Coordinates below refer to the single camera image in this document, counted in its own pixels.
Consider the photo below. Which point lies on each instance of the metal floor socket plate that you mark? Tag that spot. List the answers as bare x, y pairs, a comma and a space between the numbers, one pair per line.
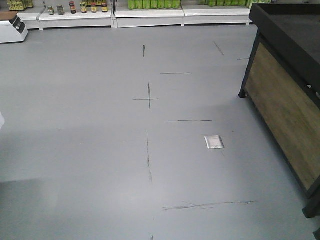
214, 142

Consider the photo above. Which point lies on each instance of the white store shelving unit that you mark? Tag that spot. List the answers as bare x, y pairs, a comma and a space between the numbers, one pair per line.
190, 12

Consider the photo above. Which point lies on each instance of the black wooden produce display stand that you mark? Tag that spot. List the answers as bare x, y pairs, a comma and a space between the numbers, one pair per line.
282, 80

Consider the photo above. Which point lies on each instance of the yellow-label sauce jar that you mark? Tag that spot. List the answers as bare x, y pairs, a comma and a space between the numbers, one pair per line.
83, 7

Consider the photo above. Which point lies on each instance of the red-lid sauce jar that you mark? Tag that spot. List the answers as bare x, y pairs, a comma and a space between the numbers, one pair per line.
72, 7

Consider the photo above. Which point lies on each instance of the green-lid glass jar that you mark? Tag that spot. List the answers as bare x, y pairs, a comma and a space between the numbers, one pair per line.
50, 10
60, 10

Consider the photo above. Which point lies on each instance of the white weighing scale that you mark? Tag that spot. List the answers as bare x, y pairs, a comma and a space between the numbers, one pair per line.
12, 28

